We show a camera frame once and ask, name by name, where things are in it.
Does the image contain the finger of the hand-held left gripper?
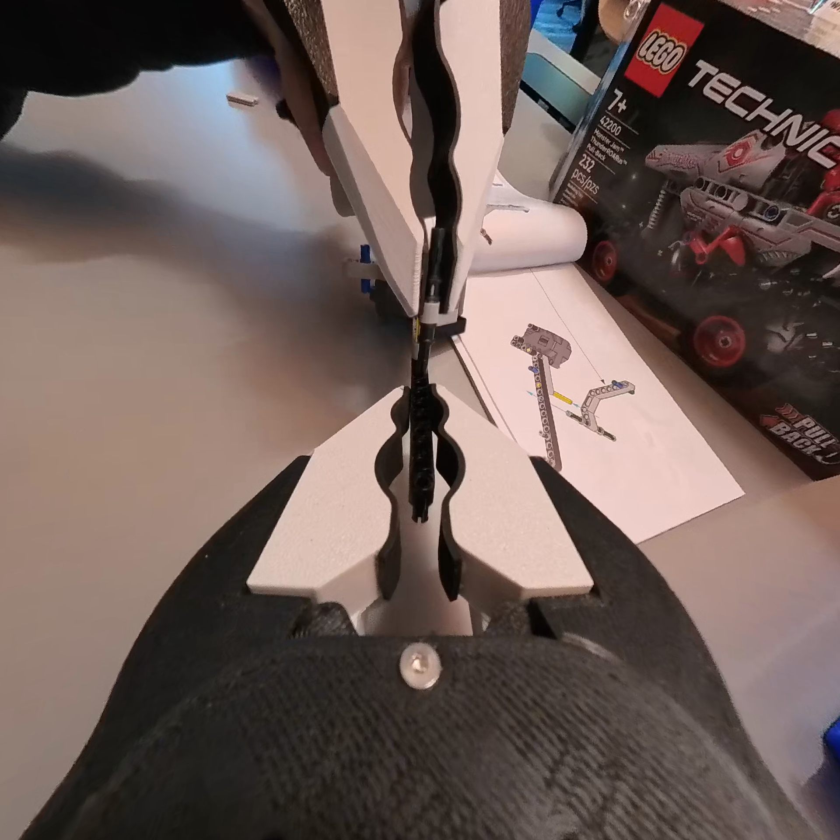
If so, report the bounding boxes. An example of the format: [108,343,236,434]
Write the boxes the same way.
[420,0,506,326]
[322,0,434,317]

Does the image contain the grey toy liftarm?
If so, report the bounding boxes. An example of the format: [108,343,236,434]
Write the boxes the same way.
[346,258,468,329]

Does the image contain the beige printed paper bag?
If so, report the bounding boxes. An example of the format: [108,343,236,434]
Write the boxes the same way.
[599,0,658,42]

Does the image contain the toy truck box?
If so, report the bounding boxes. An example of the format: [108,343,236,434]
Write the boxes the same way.
[550,0,840,484]

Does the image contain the grey desk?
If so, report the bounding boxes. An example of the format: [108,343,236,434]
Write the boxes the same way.
[0,39,840,840]

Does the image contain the white instruction booklet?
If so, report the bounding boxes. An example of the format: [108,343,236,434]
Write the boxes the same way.
[451,167,747,547]

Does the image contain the grey rounded-corner table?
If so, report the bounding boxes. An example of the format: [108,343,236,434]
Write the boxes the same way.
[520,48,602,130]

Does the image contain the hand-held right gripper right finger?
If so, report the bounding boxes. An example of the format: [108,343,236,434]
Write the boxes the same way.
[432,385,598,602]

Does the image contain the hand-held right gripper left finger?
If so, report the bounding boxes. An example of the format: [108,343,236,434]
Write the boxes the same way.
[246,386,422,602]

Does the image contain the black toy axle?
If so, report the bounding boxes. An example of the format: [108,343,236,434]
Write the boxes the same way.
[406,228,448,526]

